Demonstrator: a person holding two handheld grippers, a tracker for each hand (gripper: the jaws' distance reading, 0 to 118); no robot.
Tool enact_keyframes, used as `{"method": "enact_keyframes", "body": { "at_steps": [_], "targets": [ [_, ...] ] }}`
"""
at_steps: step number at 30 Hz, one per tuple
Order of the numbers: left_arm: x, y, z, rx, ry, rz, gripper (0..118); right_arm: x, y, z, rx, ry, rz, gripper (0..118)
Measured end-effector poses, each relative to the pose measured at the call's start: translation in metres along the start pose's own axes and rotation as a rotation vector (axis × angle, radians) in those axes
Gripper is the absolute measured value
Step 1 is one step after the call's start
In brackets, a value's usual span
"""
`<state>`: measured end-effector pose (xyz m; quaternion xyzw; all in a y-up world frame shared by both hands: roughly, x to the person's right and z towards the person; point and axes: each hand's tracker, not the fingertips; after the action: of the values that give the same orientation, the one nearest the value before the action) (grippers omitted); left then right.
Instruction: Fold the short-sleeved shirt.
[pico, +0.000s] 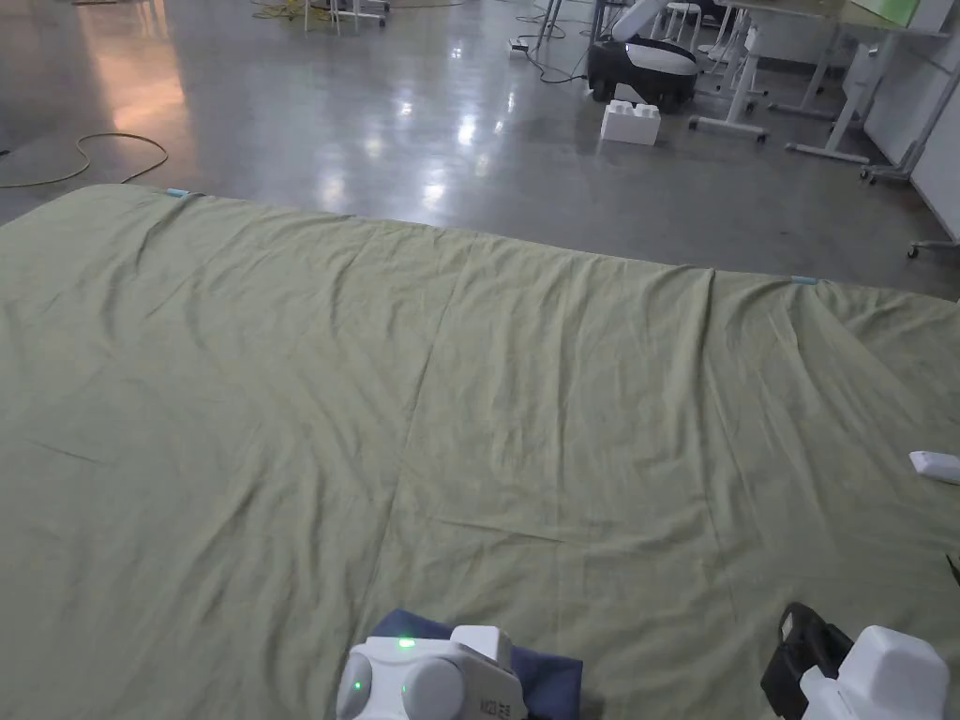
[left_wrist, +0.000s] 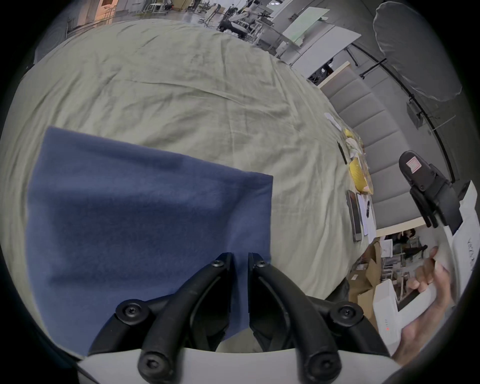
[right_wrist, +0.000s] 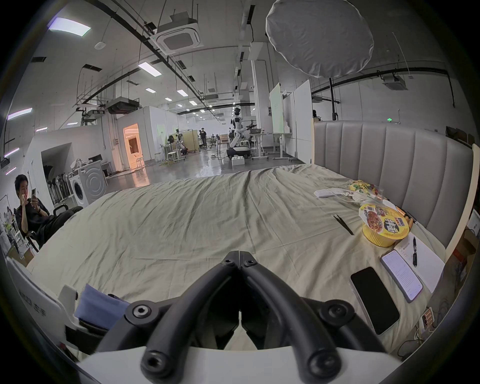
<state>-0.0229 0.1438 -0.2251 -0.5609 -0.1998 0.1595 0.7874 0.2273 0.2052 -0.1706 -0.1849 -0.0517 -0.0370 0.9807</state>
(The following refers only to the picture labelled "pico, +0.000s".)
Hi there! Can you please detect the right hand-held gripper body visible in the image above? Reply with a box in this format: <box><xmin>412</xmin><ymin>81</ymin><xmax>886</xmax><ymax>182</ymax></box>
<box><xmin>760</xmin><ymin>602</ymin><xmax>953</xmax><ymax>720</ymax></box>

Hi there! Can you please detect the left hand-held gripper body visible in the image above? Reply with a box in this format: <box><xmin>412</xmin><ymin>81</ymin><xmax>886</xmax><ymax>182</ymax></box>
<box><xmin>335</xmin><ymin>624</ymin><xmax>531</xmax><ymax>720</ymax></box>

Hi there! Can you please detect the dark blue garment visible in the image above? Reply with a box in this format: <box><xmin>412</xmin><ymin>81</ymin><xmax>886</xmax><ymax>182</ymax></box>
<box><xmin>372</xmin><ymin>607</ymin><xmax>585</xmax><ymax>720</ymax></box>

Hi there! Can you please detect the small white device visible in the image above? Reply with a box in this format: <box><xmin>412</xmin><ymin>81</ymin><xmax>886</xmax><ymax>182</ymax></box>
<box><xmin>908</xmin><ymin>449</ymin><xmax>960</xmax><ymax>486</ymax></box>

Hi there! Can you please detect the bed with pale green sheet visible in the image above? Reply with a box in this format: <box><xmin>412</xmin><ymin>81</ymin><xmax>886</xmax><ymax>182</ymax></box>
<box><xmin>0</xmin><ymin>183</ymin><xmax>960</xmax><ymax>720</ymax></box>

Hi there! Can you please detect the white foam block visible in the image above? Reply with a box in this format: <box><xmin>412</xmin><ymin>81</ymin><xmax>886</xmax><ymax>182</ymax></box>
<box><xmin>599</xmin><ymin>98</ymin><xmax>664</xmax><ymax>147</ymax></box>

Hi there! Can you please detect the white-legged desk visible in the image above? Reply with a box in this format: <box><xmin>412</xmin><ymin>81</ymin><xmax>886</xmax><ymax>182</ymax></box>
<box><xmin>688</xmin><ymin>0</ymin><xmax>953</xmax><ymax>165</ymax></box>

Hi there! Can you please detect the black and white robot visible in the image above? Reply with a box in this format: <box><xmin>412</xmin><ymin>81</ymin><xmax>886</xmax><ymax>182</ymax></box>
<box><xmin>586</xmin><ymin>0</ymin><xmax>703</xmax><ymax>115</ymax></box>

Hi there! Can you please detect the white stool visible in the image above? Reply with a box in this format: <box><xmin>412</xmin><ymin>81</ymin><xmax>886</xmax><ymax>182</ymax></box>
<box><xmin>664</xmin><ymin>0</ymin><xmax>715</xmax><ymax>55</ymax></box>

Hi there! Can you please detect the black floor cable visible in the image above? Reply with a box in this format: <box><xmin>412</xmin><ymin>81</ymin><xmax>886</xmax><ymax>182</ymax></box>
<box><xmin>514</xmin><ymin>10</ymin><xmax>595</xmax><ymax>85</ymax></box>

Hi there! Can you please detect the yellow floor cable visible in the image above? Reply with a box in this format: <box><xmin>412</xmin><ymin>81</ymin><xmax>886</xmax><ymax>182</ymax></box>
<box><xmin>0</xmin><ymin>132</ymin><xmax>170</xmax><ymax>189</ymax></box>

